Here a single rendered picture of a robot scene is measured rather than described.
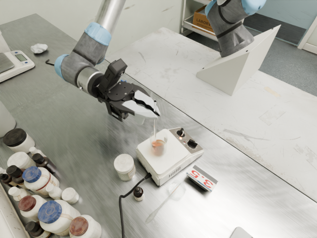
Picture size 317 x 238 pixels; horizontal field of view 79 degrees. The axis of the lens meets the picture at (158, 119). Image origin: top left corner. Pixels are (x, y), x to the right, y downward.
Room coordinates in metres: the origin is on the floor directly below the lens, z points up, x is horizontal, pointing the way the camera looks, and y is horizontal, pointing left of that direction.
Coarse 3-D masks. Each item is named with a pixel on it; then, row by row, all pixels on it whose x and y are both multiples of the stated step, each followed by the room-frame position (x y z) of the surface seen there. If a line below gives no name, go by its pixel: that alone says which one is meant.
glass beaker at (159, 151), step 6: (156, 132) 0.32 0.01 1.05; (162, 132) 0.32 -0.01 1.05; (150, 138) 0.30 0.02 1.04; (156, 138) 0.32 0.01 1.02; (162, 138) 0.31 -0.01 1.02; (150, 144) 0.27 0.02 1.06; (150, 150) 0.29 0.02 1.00; (156, 150) 0.27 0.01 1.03; (162, 150) 0.27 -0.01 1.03; (156, 156) 0.27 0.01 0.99
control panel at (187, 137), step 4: (176, 128) 0.41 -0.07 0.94; (180, 128) 0.41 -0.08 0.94; (172, 132) 0.38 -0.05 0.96; (184, 132) 0.40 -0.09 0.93; (176, 136) 0.36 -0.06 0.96; (180, 136) 0.37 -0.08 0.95; (184, 136) 0.37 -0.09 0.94; (188, 136) 0.38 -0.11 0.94; (180, 140) 0.35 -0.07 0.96; (184, 140) 0.35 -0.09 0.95; (188, 140) 0.36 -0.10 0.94; (184, 144) 0.33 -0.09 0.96; (188, 148) 0.31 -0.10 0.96; (192, 148) 0.32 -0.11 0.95; (196, 148) 0.32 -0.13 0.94; (200, 148) 0.33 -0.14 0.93; (192, 152) 0.30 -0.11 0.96
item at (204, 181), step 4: (188, 172) 0.24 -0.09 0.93; (192, 172) 0.25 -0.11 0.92; (196, 172) 0.25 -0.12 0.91; (196, 176) 0.24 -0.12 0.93; (200, 176) 0.24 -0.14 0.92; (200, 180) 0.22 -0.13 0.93; (204, 180) 0.22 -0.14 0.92; (208, 180) 0.23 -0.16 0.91; (204, 184) 0.21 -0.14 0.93; (208, 184) 0.21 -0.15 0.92; (212, 184) 0.21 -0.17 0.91; (212, 188) 0.20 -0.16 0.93
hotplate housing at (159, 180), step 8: (136, 152) 0.30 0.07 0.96; (200, 152) 0.32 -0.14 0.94; (144, 160) 0.27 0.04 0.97; (184, 160) 0.27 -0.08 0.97; (192, 160) 0.29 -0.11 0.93; (176, 168) 0.25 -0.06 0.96; (152, 176) 0.23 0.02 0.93; (160, 176) 0.22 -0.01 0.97; (168, 176) 0.23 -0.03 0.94; (160, 184) 0.21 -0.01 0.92
